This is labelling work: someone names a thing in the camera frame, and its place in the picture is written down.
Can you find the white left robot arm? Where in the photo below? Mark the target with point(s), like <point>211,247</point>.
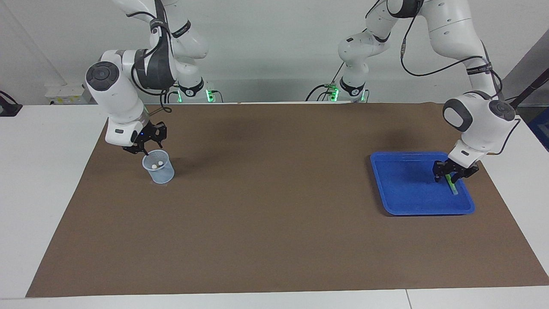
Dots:
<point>454,30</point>

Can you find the blue box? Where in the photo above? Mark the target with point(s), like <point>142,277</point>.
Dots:
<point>541,128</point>

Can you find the black clamp mount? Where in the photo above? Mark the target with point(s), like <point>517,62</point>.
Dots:
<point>8,109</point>

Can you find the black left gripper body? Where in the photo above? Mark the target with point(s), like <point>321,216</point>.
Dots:
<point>452,168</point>

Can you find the black pole stand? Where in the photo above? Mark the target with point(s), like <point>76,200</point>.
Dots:
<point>525,92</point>

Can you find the green marker pen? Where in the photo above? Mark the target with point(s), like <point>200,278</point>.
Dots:
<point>452,187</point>

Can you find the translucent plastic cup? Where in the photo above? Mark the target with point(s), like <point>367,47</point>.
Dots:
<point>161,175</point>

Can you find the white power strip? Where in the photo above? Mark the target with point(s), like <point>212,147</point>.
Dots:
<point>68,94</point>

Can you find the brown table mat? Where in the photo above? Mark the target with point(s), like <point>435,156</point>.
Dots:
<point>257,214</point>

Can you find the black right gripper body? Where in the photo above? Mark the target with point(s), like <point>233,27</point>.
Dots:
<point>152,135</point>

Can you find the blue plastic tray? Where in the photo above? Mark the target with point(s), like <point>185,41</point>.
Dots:
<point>407,189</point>

